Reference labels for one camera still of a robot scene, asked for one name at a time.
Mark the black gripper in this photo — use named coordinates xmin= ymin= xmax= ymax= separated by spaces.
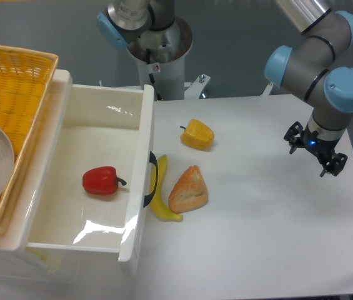
xmin=284 ymin=121 xmax=347 ymax=177

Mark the white top drawer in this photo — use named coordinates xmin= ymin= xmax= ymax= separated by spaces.
xmin=27 ymin=85 xmax=156 ymax=276

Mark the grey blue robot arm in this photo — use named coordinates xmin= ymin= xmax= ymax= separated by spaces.
xmin=96 ymin=1 xmax=353 ymax=176

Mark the white drawer cabinet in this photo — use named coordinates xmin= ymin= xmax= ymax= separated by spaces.
xmin=0 ymin=70 xmax=72 ymax=280

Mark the yellow bell pepper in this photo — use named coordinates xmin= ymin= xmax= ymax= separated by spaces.
xmin=180 ymin=119 xmax=214 ymax=150

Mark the brown bread pastry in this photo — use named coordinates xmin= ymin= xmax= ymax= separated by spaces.
xmin=168 ymin=165 xmax=209 ymax=214

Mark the yellow banana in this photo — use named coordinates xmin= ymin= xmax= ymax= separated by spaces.
xmin=149 ymin=154 xmax=183 ymax=222

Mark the red bell pepper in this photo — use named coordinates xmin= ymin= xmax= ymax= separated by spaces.
xmin=82 ymin=166 xmax=127 ymax=196

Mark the yellow wicker basket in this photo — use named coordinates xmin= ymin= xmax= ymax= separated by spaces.
xmin=0 ymin=45 xmax=59 ymax=222

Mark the right metal mounting bracket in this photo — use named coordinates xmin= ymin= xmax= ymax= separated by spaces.
xmin=261 ymin=82 xmax=274 ymax=96

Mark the metal mounting bracket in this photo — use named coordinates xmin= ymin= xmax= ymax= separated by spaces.
xmin=261 ymin=82 xmax=274 ymax=96
xmin=184 ymin=74 xmax=211 ymax=100

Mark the left metal mounting bracket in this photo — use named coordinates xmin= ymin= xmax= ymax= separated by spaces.
xmin=184 ymin=74 xmax=211 ymax=100

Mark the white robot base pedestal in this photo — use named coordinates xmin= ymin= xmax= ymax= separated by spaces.
xmin=127 ymin=17 xmax=193 ymax=100

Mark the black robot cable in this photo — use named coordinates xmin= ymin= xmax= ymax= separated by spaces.
xmin=146 ymin=48 xmax=158 ymax=101

